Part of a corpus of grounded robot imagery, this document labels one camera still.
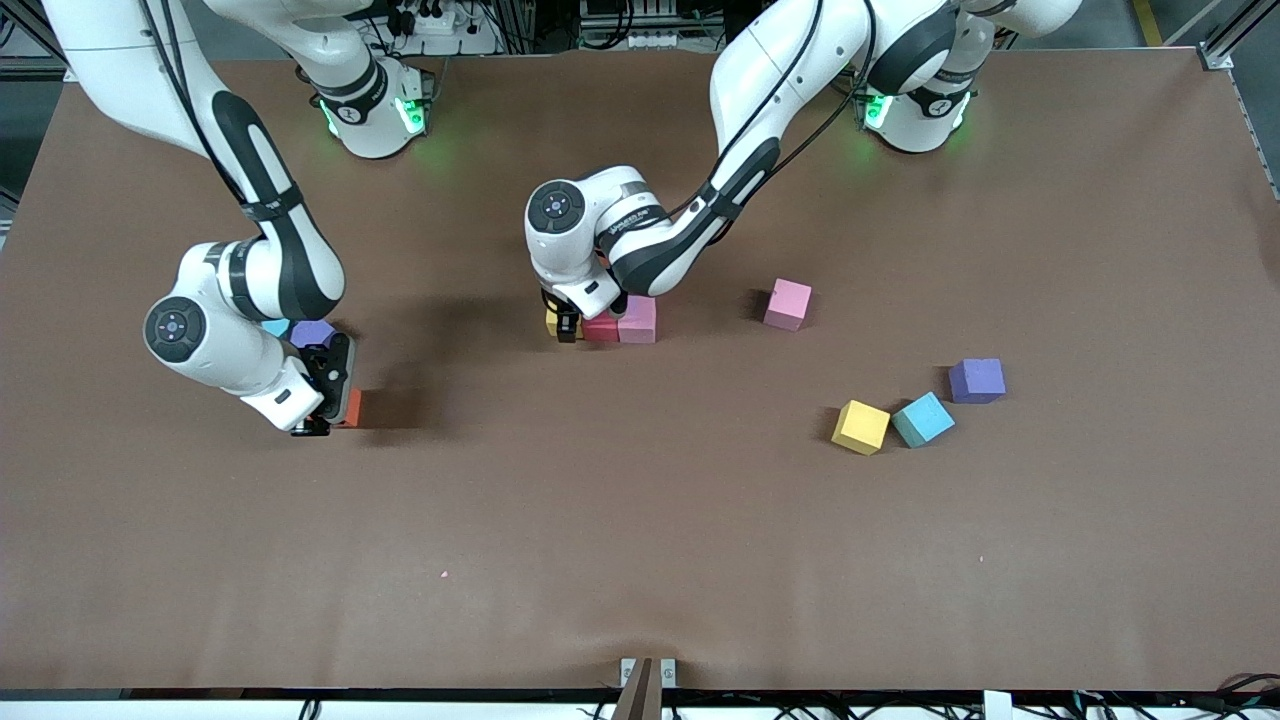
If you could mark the notched purple foam cube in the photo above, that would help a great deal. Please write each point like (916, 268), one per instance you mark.
(976, 381)

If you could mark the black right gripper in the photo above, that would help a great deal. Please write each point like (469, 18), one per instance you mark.
(322, 366)

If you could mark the red foam cube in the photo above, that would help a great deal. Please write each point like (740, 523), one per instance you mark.
(600, 328)

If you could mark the white power strip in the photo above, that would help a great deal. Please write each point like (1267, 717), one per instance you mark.
(432, 20)

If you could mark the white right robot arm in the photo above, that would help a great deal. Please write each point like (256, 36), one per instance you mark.
(110, 60)

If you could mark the orange foam cube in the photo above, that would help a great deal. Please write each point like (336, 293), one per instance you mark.
(352, 408)

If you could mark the brown table cover sheet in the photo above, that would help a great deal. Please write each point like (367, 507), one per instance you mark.
(640, 550)

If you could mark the dark electronics rack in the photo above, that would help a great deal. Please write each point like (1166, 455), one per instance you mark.
(650, 20)

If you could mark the light blue foam cube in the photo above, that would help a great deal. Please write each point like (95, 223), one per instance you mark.
(277, 326)

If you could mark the teal foam cube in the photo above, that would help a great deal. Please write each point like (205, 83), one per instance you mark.
(922, 419)

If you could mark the metal bracket with brown strip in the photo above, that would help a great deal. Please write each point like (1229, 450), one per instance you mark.
(645, 690)

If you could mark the notched pink foam cube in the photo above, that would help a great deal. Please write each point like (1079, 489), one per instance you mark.
(788, 305)

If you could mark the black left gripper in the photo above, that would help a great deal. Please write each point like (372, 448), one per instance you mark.
(568, 325)

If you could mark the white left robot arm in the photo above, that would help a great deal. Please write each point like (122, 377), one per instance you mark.
(790, 60)

